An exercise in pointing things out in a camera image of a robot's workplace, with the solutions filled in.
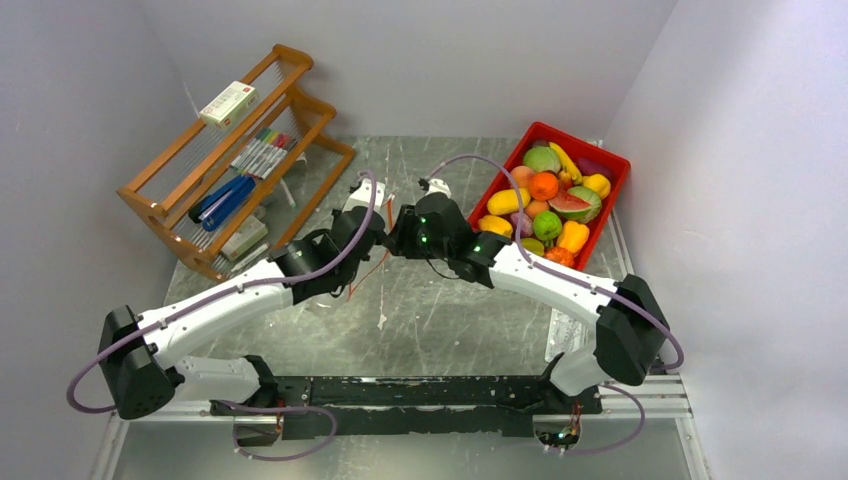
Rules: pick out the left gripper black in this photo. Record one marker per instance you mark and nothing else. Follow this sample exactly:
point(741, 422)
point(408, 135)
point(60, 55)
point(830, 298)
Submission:
point(334, 221)

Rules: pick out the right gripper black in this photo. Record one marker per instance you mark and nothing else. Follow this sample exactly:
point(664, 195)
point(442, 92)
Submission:
point(399, 241)

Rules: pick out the clear zip top bag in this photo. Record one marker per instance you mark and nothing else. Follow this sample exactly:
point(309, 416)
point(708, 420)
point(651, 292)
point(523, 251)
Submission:
point(367, 267)

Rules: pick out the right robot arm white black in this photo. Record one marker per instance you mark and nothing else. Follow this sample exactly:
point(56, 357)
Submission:
point(624, 322)

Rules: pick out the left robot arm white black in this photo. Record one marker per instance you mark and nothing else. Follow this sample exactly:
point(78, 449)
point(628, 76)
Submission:
point(146, 359)

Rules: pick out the red plastic food bin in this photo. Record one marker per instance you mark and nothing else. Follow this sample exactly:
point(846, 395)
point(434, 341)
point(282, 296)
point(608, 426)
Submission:
point(540, 134)

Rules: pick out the green box lower shelf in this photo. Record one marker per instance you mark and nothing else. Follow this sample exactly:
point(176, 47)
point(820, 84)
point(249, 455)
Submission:
point(249, 233)

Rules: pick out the wooden shelf rack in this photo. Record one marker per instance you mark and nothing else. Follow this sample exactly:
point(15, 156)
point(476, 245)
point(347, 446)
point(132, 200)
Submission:
point(201, 159)

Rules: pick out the bundle of coloured markers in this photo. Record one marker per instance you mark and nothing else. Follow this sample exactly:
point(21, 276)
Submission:
point(263, 153)

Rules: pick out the yellow mango toy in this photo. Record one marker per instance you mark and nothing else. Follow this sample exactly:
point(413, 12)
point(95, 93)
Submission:
point(507, 201)

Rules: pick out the purple onion toy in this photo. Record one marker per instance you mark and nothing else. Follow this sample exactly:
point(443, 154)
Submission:
point(522, 224)

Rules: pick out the blue stapler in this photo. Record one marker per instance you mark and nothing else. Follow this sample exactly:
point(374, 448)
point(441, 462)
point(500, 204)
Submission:
point(211, 211)

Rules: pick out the peach toy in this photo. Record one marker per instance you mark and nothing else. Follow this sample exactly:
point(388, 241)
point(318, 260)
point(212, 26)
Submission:
point(522, 175)

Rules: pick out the green lime toy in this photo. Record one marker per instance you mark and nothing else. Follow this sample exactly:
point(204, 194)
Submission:
point(547, 226)

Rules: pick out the orange fruit toy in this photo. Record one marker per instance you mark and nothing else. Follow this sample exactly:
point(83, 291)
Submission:
point(543, 186)

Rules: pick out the green cabbage toy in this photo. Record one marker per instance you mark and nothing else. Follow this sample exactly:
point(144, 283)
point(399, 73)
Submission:
point(542, 159)

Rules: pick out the white box on top shelf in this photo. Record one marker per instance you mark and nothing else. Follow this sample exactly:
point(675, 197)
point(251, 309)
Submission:
point(230, 106)

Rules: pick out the orange bell pepper toy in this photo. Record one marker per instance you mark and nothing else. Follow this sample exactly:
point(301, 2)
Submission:
point(573, 237)

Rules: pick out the watermelon slice toy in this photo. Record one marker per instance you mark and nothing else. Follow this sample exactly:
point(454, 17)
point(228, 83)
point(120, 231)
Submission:
point(577, 204)

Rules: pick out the banana toy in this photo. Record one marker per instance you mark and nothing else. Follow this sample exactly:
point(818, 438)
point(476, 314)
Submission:
point(567, 163)

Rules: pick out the purple eggplant toy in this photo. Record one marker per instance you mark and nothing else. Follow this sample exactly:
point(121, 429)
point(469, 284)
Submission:
point(590, 167)

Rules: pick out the yellow bell pepper toy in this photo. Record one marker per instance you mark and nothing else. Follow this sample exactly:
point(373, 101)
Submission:
point(598, 183)

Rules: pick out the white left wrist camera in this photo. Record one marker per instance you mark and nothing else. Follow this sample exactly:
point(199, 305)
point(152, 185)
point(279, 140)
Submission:
point(367, 193)

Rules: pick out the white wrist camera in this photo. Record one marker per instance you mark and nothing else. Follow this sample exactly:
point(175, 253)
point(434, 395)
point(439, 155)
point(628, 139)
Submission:
point(435, 186)
point(367, 193)

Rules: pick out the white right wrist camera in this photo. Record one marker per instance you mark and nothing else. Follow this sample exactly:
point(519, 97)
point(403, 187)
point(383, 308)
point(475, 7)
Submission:
point(435, 186)

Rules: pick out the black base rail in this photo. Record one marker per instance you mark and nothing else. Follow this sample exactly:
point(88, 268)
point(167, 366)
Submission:
point(505, 404)

